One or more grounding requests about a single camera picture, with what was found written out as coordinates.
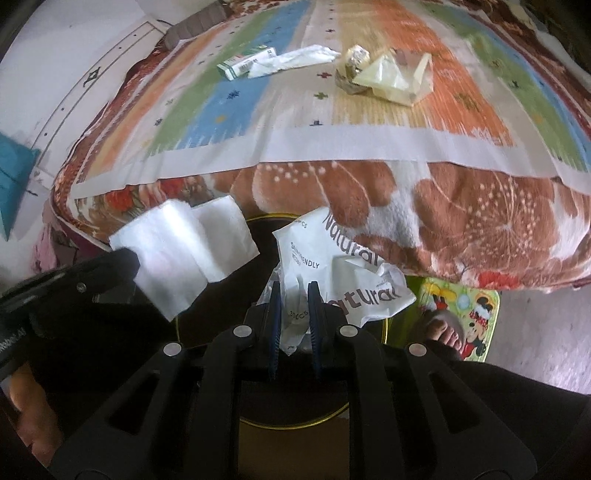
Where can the green cartoon floor mat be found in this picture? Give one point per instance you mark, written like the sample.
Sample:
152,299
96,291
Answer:
480,318

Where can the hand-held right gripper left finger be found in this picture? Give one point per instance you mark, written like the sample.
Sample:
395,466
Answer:
275,323

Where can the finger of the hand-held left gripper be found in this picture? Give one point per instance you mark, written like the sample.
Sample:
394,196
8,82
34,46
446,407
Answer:
111,272

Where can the person's foot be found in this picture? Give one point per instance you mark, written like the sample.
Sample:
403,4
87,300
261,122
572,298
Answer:
443,330

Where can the person's left forearm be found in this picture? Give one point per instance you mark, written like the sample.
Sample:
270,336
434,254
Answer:
34,415

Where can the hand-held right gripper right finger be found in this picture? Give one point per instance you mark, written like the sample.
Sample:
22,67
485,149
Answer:
315,323

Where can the small green white box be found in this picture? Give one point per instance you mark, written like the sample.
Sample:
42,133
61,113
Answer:
240,64

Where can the white tissue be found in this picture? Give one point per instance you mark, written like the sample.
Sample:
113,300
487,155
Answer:
184,249

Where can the white printed plastic bag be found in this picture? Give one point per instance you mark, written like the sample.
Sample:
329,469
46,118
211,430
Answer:
351,286

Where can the floral fleece blanket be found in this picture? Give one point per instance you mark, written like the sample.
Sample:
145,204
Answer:
485,221

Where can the white crumpled wrapper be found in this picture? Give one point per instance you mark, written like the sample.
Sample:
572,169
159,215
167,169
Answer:
300,57

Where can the teal pillow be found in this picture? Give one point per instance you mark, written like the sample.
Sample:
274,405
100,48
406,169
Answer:
14,175

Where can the brown crumpled wrapper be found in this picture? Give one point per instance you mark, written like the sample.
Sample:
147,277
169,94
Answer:
353,60

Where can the yellowish plastic bag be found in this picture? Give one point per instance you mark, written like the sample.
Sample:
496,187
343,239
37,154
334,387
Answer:
392,81

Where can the round gold-rimmed tin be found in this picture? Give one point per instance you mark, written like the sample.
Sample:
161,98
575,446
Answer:
264,244

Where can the striped colourful mat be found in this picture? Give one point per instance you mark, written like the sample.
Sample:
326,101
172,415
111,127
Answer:
388,97

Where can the white bed headboard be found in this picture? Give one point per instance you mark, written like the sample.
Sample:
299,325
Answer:
92,92

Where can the grey brown striped pillow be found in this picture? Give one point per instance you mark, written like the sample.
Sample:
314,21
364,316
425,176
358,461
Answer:
189,30

